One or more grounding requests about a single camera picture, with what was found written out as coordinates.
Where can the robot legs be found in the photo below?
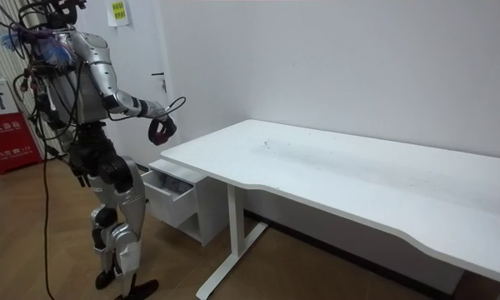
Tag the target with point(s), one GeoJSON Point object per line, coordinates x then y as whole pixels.
{"type": "Point", "coordinates": [129, 200]}

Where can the white paper notice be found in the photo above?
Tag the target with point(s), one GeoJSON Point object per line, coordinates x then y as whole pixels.
{"type": "Point", "coordinates": [117, 14]}

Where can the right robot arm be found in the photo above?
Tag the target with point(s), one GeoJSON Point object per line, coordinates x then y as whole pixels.
{"type": "Point", "coordinates": [104, 75]}

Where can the white desk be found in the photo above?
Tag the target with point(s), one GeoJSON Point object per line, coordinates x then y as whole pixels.
{"type": "Point", "coordinates": [358, 175]}

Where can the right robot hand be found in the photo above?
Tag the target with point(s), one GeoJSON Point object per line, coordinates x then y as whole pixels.
{"type": "Point", "coordinates": [165, 130]}

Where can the robot body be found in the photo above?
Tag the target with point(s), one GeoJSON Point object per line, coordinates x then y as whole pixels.
{"type": "Point", "coordinates": [89, 100]}

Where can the red fire extinguisher box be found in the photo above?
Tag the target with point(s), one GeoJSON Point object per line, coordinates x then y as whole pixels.
{"type": "Point", "coordinates": [10, 141]}

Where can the open white drawer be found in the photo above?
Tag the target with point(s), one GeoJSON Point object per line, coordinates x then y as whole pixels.
{"type": "Point", "coordinates": [171, 206]}

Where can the white drawer cabinet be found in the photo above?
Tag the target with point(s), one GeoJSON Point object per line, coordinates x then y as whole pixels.
{"type": "Point", "coordinates": [212, 200]}

